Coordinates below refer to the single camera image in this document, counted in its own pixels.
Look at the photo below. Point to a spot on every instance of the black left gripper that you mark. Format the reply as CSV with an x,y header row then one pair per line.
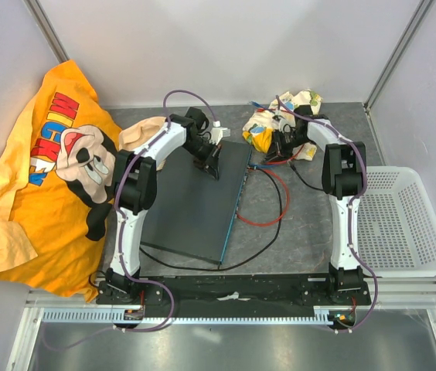
x,y
212,160

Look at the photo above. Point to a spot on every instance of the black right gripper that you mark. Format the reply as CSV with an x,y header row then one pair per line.
x,y
279,152

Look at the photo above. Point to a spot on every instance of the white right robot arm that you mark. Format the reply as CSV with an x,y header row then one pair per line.
x,y
343,180

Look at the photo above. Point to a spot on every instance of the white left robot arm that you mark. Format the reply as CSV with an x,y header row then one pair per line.
x,y
144,147

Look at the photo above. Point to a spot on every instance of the patterned white yellow cloth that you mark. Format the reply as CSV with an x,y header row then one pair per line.
x,y
259,129

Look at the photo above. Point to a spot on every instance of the beige bucket hat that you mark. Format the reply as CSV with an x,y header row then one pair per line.
x,y
139,133

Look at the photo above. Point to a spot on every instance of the white perforated plastic basket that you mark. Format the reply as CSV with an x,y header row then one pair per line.
x,y
397,224

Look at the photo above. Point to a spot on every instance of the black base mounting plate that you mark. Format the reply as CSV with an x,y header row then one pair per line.
x,y
302,289

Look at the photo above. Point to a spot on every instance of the orange Mickey t-shirt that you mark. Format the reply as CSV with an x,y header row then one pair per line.
x,y
56,187

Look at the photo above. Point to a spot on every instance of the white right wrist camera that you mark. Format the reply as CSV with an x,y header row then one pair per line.
x,y
279,122

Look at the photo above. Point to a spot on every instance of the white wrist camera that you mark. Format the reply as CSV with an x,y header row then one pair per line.
x,y
279,122
218,132

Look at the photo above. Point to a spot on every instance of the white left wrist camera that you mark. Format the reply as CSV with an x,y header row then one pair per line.
x,y
218,132

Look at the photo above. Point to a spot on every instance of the dark grey network switch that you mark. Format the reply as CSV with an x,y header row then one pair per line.
x,y
193,213

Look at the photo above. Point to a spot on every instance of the slotted grey cable duct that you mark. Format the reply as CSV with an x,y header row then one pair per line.
x,y
242,313

